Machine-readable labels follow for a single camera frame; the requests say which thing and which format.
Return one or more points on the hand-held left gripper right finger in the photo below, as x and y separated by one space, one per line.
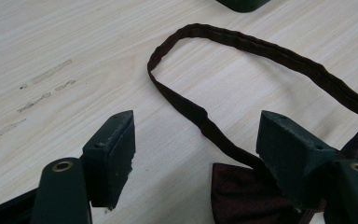
292 155

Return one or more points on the black rack with wooden tray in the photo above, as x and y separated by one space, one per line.
242 4

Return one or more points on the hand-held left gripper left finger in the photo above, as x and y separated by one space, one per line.
108 155

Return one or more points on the dark maroon bow tie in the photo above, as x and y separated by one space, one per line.
239 193

